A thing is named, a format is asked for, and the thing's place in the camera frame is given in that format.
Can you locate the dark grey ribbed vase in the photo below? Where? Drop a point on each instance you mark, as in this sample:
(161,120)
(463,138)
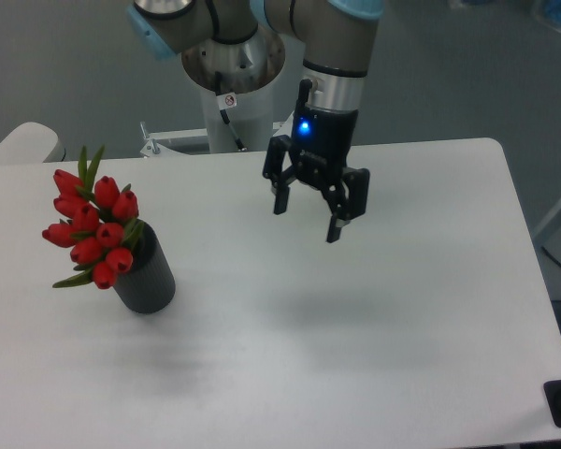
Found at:
(149,286)

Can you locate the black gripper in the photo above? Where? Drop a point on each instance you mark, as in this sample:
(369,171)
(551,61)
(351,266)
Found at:
(317,152)

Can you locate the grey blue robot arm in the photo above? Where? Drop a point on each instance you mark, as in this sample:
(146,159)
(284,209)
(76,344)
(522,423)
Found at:
(234,44)

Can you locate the white chair back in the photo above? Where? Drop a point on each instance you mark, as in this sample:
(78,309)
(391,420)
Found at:
(31,143)

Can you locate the white furniture at right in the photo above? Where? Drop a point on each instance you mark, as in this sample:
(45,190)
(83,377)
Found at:
(548,225)

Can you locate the red tulip bouquet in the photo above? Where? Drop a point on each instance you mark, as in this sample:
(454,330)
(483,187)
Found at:
(100,225)

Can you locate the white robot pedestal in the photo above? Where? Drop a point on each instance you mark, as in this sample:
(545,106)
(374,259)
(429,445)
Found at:
(250,129)

